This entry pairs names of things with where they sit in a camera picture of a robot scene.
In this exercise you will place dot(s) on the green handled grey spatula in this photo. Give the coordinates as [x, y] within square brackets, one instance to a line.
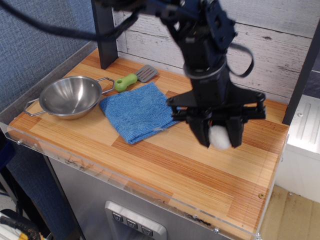
[144, 75]

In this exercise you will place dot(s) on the stainless steel bowl with handles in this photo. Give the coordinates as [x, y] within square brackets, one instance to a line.
[72, 97]

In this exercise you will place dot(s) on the white plush rice ball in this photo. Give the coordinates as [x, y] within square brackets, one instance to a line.
[219, 138]

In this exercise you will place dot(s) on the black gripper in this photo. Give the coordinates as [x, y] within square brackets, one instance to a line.
[215, 98]

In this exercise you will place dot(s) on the white toy sink counter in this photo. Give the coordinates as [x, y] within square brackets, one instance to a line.
[299, 168]

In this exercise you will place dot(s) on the black right vertical post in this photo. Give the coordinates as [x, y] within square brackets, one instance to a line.
[303, 77]

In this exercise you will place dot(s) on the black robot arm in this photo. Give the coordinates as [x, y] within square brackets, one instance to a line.
[204, 33]

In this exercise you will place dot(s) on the yellow and black object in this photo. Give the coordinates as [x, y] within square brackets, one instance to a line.
[11, 229]

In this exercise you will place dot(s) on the grey dispenser button panel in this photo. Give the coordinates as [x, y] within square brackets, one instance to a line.
[117, 214]

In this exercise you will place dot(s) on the blue microfiber cloth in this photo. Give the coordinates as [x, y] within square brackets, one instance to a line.
[138, 114]

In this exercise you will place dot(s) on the stainless steel toy fridge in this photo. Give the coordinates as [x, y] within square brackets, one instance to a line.
[87, 193]

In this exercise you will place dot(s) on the clear acrylic table edge guard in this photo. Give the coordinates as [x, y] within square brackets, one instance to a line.
[223, 190]

